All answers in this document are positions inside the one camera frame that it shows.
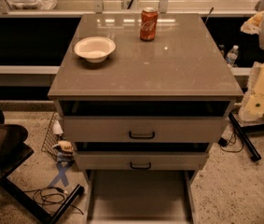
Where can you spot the red coke can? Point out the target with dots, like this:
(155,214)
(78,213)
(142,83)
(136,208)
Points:
(149,18)

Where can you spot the clear water bottle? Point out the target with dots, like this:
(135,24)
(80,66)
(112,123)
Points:
(232,56)

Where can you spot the black table left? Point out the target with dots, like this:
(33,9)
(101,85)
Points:
(25,194)

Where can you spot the black stand leg right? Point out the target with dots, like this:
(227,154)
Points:
(243,133)

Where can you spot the grey top drawer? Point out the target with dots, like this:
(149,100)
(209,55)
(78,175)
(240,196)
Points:
(135,129)

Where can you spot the grey drawer cabinet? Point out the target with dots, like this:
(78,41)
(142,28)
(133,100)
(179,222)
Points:
(179,74)

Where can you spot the wire mesh basket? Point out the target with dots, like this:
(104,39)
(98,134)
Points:
(50,139)

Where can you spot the white paper bowl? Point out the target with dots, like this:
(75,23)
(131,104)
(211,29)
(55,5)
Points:
(94,49)

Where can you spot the grey middle drawer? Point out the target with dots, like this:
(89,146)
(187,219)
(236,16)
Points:
(130,160)

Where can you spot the grey open bottom drawer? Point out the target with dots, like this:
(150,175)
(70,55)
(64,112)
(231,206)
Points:
(139,197)

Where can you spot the blue tape cross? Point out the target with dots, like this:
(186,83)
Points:
(62,168)

